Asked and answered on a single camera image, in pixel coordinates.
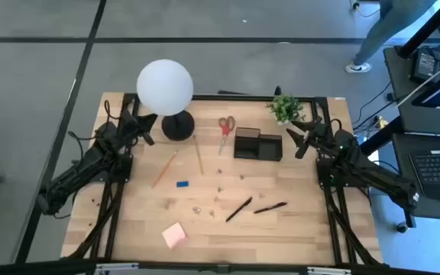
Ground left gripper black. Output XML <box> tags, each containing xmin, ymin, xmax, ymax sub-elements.
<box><xmin>117</xmin><ymin>110</ymin><xmax>159</xmax><ymax>147</ymax></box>

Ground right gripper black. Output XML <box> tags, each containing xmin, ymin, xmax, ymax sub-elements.
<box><xmin>285</xmin><ymin>118</ymin><xmax>334</xmax><ymax>160</ymax></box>

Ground orange pencil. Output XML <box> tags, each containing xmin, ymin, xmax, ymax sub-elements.
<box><xmin>150</xmin><ymin>149</ymin><xmax>179</xmax><ymax>189</ymax></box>

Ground natural wood pencil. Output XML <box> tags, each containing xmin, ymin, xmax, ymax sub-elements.
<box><xmin>192</xmin><ymin>134</ymin><xmax>205</xmax><ymax>176</ymax></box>

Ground red handled scissors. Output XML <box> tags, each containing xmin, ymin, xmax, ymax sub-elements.
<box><xmin>217</xmin><ymin>115</ymin><xmax>237</xmax><ymax>157</ymax></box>

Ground black pen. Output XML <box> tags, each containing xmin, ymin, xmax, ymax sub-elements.
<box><xmin>225</xmin><ymin>196</ymin><xmax>254</xmax><ymax>223</ymax></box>
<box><xmin>253</xmin><ymin>201</ymin><xmax>289</xmax><ymax>215</ymax></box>

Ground black mesh desk organizer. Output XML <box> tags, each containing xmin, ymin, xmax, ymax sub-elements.
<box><xmin>233</xmin><ymin>127</ymin><xmax>284</xmax><ymax>163</ymax></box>

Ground potted green plant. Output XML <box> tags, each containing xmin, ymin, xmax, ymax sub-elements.
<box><xmin>265</xmin><ymin>93</ymin><xmax>307</xmax><ymax>128</ymax></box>

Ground white globe table lamp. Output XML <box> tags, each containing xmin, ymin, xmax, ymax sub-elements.
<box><xmin>135</xmin><ymin>59</ymin><xmax>196</xmax><ymax>142</ymax></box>

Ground pink sticky note pad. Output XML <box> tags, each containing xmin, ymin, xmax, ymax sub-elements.
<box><xmin>161</xmin><ymin>222</ymin><xmax>189</xmax><ymax>251</ymax></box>

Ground person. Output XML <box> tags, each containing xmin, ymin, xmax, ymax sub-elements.
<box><xmin>345</xmin><ymin>0</ymin><xmax>439</xmax><ymax>74</ymax></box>

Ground black electronic box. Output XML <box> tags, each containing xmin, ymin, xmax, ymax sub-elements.
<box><xmin>409</xmin><ymin>48</ymin><xmax>439</xmax><ymax>84</ymax></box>

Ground black keyboard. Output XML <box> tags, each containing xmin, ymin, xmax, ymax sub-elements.
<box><xmin>409</xmin><ymin>149</ymin><xmax>440</xmax><ymax>202</ymax></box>

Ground black aluminium table frame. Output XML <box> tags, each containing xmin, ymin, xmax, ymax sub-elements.
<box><xmin>61</xmin><ymin>91</ymin><xmax>383</xmax><ymax>268</ymax></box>

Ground black diagonal stand post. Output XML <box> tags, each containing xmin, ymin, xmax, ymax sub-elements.
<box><xmin>357</xmin><ymin>115</ymin><xmax>405</xmax><ymax>157</ymax></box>
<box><xmin>396</xmin><ymin>0</ymin><xmax>440</xmax><ymax>59</ymax></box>

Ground black camera rig crossbar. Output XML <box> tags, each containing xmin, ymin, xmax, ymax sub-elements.
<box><xmin>0</xmin><ymin>258</ymin><xmax>440</xmax><ymax>275</ymax></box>

